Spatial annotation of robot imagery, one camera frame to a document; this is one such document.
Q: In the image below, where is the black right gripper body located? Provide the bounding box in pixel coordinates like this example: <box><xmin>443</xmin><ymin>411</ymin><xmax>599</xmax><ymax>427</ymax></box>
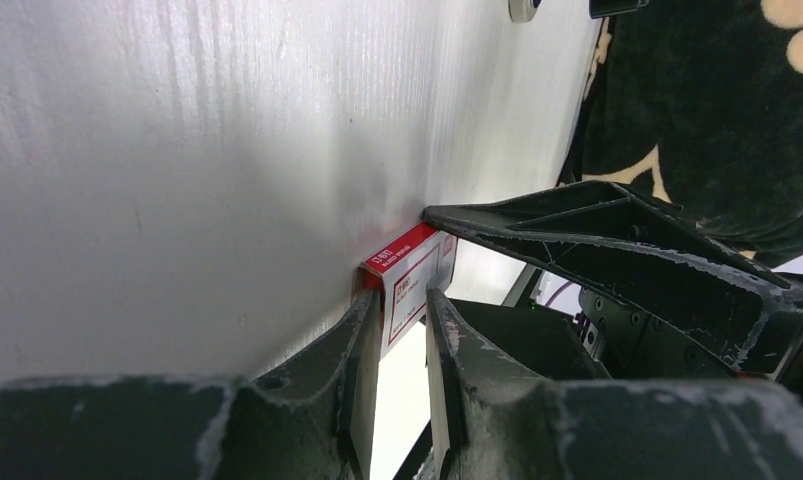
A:
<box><xmin>576</xmin><ymin>272</ymin><xmax>803</xmax><ymax>404</ymax></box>

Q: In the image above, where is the red white staple box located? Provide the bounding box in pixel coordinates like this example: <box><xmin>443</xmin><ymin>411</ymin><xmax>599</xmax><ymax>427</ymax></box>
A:
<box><xmin>358</xmin><ymin>222</ymin><xmax>458</xmax><ymax>356</ymax></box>

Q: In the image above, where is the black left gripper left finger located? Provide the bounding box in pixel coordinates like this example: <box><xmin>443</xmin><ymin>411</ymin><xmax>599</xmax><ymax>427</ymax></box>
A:
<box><xmin>0</xmin><ymin>290</ymin><xmax>380</xmax><ymax>479</ymax></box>

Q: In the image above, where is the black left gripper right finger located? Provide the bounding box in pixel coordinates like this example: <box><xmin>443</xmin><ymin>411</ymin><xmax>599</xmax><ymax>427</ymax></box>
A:
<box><xmin>426</xmin><ymin>289</ymin><xmax>803</xmax><ymax>479</ymax></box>

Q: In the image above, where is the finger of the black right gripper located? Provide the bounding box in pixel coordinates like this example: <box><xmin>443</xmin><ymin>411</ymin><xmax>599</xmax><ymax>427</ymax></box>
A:
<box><xmin>423</xmin><ymin>181</ymin><xmax>803</xmax><ymax>374</ymax></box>

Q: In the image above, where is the black floral plush pillow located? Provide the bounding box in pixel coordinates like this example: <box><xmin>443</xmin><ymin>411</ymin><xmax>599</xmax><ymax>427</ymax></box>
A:
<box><xmin>558</xmin><ymin>1</ymin><xmax>803</xmax><ymax>268</ymax></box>

